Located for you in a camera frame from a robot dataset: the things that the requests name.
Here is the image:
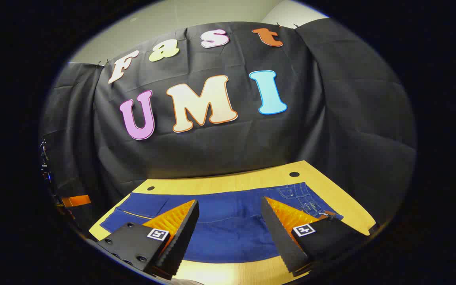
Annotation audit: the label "blue denim jeans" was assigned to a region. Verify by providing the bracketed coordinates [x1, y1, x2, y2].
[100, 182, 344, 264]

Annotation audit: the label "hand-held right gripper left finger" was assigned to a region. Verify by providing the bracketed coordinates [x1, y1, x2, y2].
[95, 199, 200, 281]

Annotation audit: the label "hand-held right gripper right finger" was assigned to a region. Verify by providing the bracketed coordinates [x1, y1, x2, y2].
[260, 196, 371, 277]

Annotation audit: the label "black backdrop cloth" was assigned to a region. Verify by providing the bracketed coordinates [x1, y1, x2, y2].
[39, 18, 417, 234]

